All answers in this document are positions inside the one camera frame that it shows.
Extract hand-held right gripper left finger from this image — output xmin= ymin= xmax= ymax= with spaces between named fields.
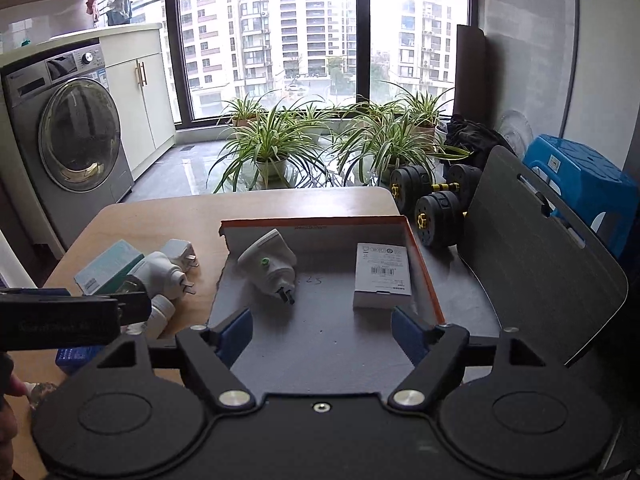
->
xmin=90 ymin=308 xmax=257 ymax=413

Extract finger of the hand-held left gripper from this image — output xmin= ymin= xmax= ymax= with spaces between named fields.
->
xmin=116 ymin=290 xmax=152 ymax=325

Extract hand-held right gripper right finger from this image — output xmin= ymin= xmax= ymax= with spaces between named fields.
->
xmin=387 ymin=306 xmax=551 ymax=412

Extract clear bottle white cap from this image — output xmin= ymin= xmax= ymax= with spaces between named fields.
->
xmin=127 ymin=294 xmax=176 ymax=336

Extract blue plastic box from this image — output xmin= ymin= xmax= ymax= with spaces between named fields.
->
xmin=55 ymin=347 xmax=102 ymax=376

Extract white charger plug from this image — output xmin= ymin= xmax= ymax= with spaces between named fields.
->
xmin=162 ymin=239 xmax=201 ymax=273

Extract orange-edged grey cardboard box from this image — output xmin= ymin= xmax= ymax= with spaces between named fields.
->
xmin=205 ymin=145 xmax=629 ymax=397

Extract person's left hand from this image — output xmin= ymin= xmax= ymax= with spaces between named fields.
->
xmin=0 ymin=360 xmax=31 ymax=443

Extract teal cardboard box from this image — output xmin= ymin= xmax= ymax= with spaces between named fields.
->
xmin=74 ymin=240 xmax=146 ymax=296

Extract small white labelled box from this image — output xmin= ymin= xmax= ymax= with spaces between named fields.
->
xmin=352 ymin=242 xmax=415 ymax=309

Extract small clear item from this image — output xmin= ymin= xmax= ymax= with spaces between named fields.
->
xmin=27 ymin=381 xmax=59 ymax=409

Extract white plug device green dot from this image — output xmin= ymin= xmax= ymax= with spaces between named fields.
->
xmin=237 ymin=228 xmax=299 ymax=307

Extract black dumbbell yellow nuts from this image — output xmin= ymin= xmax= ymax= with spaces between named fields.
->
xmin=414 ymin=190 xmax=471 ymax=251
xmin=389 ymin=162 xmax=484 ymax=213

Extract silver front-load washing machine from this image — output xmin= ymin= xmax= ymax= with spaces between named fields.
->
xmin=0 ymin=42 xmax=135 ymax=252

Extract large spider plant white pot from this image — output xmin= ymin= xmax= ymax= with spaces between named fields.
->
xmin=207 ymin=110 xmax=333 ymax=194

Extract white cabinet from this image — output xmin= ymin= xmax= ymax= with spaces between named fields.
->
xmin=0 ymin=22 xmax=177 ymax=173

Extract black bag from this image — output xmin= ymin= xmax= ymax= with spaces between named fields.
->
xmin=442 ymin=115 xmax=517 ymax=171

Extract spider plant terracotta pot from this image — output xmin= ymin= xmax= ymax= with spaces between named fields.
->
xmin=380 ymin=80 xmax=457 ymax=133
xmin=220 ymin=91 xmax=273 ymax=130

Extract white fan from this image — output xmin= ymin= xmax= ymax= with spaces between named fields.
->
xmin=495 ymin=110 xmax=532 ymax=157

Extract small spider plant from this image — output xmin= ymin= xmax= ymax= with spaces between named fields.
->
xmin=287 ymin=99 xmax=343 ymax=142

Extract dark-framed window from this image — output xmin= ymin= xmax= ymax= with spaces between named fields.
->
xmin=162 ymin=0 xmax=482 ymax=135

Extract blue-grey hanging cloth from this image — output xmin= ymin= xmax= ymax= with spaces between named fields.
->
xmin=106 ymin=0 xmax=134 ymax=27

